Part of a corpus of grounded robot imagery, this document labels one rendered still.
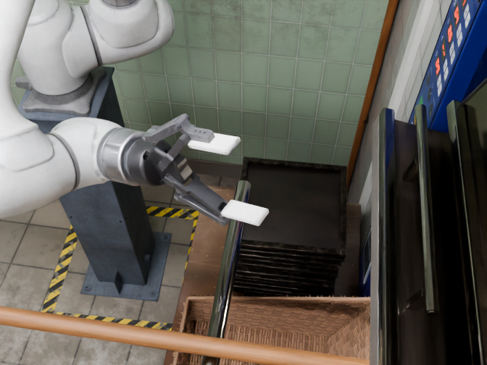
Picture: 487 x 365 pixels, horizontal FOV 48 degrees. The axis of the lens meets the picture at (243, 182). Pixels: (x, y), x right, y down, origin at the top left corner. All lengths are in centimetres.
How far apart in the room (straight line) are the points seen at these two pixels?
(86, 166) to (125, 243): 113
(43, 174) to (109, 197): 92
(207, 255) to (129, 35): 69
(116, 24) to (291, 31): 75
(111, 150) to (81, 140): 6
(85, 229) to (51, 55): 77
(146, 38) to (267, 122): 95
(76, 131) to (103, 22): 52
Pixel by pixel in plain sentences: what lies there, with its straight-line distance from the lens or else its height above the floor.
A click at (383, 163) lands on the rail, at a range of 80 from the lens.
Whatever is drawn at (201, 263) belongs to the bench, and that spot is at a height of 58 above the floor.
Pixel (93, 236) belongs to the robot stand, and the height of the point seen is 38.
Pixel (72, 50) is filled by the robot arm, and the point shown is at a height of 118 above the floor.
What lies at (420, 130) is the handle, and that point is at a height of 147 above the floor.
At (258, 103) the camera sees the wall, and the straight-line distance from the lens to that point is 218.
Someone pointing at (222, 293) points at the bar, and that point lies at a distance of 96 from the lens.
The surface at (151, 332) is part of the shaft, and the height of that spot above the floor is 121.
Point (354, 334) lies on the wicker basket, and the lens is 141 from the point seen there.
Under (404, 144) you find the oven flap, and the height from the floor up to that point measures 142.
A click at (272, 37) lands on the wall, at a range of 195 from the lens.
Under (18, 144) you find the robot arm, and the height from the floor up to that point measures 146.
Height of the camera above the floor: 205
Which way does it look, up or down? 54 degrees down
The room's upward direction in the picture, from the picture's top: straight up
